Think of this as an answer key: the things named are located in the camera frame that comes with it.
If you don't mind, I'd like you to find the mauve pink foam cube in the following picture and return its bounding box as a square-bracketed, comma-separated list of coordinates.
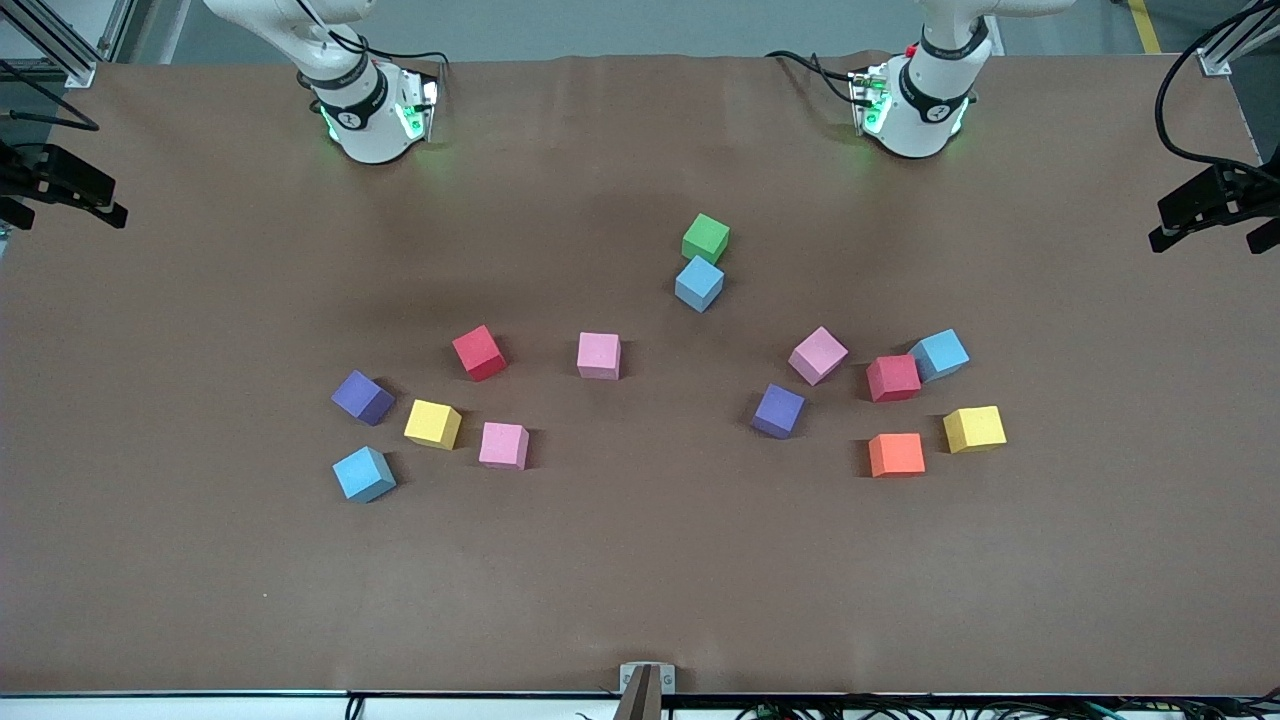
[788, 326, 849, 386]

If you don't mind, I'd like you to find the light blue foam cube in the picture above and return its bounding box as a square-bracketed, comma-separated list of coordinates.
[674, 255, 725, 313]
[332, 446, 397, 503]
[908, 328, 970, 383]

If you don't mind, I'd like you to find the aluminium frame post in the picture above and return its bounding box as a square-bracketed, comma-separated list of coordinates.
[1198, 0, 1280, 78]
[0, 0, 98, 89]

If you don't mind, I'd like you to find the purple foam cube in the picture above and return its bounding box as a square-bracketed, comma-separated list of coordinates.
[331, 370, 396, 427]
[751, 383, 807, 440]

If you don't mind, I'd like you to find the brown table cover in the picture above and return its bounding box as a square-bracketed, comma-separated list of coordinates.
[0, 50, 1280, 698]

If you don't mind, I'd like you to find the green foam cube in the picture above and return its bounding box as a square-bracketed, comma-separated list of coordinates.
[682, 212, 731, 265]

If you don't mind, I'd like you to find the orange foam cube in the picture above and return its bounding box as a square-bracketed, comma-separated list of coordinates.
[868, 432, 926, 478]

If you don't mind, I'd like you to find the aluminium frame strut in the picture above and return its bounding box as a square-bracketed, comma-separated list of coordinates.
[97, 0, 138, 63]

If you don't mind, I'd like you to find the yellow foam cube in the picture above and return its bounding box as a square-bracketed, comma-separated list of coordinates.
[943, 405, 1007, 455]
[403, 399, 463, 451]

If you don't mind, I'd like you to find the red foam cube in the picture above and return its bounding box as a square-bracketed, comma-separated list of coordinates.
[451, 324, 508, 382]
[866, 354, 923, 403]

